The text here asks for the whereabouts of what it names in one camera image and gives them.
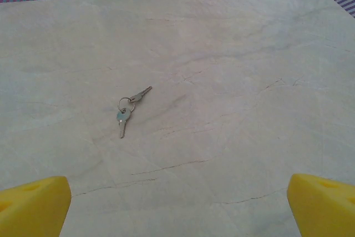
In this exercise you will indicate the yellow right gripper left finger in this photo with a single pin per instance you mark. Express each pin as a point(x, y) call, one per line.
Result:
point(33, 209)

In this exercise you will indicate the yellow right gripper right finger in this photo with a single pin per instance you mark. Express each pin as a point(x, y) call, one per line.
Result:
point(324, 209)

